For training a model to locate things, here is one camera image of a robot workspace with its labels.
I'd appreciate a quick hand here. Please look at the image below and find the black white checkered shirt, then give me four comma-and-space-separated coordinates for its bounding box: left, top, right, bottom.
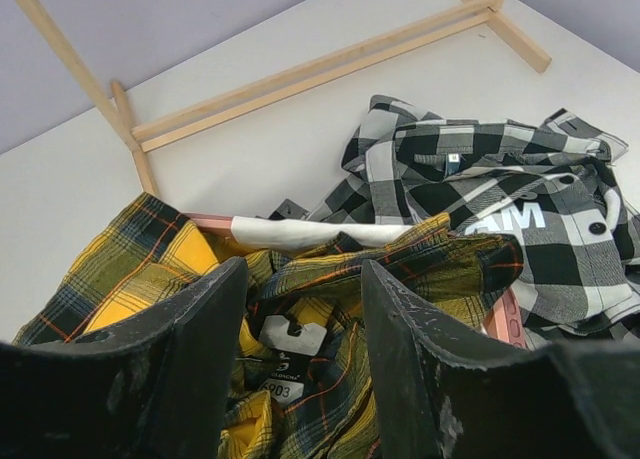
267, 94, 640, 350

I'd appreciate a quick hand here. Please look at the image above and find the plaid shirt paper tag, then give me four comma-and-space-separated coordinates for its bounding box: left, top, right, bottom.
259, 315, 327, 407

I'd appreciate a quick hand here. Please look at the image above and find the yellow plaid shirt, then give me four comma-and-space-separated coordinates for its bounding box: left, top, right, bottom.
15, 193, 524, 458

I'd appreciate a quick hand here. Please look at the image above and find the pink plastic basket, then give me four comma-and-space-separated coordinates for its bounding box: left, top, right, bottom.
188, 213, 526, 348

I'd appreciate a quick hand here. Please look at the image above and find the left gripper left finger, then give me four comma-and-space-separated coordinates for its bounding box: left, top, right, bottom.
1, 258, 248, 458

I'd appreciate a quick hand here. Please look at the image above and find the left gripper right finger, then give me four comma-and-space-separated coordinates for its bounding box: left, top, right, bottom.
361, 261, 639, 458

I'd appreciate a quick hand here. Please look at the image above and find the wooden clothes rack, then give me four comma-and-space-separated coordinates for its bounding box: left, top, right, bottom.
14, 0, 551, 195

